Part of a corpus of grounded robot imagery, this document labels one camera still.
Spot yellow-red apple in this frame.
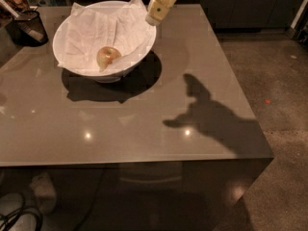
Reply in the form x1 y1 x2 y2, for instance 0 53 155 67
96 46 121 70

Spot black cables on floor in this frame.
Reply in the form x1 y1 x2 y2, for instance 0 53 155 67
0 192 44 231

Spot white paper liner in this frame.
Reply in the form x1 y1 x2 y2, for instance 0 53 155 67
57 0 156 77

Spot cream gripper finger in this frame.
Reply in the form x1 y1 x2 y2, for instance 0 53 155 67
145 0 177 26

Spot white bowl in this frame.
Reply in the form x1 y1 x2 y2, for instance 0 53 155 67
51 0 158 84

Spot black mesh pen cup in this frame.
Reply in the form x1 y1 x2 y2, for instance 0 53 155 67
5 11 48 47

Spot white object under table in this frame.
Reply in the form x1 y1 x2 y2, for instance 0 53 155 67
30 172 57 215

